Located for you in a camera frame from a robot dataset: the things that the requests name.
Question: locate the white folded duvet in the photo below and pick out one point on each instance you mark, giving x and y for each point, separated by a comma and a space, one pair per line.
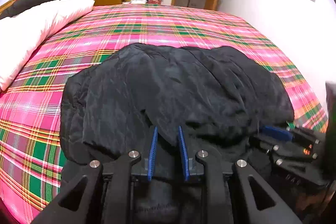
23, 33

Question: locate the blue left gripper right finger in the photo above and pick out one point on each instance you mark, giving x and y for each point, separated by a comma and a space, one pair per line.
184, 154

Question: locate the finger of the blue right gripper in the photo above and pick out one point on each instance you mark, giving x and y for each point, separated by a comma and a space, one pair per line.
277, 133

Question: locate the pink plaid bed sheet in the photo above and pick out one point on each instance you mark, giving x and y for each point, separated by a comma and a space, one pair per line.
31, 158

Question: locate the black padded jacket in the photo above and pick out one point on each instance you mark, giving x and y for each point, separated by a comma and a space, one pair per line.
218, 97

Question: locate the wooden headboard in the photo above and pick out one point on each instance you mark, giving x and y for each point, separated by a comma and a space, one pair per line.
6, 5

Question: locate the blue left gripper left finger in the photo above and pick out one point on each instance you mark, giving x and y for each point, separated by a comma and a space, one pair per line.
152, 154

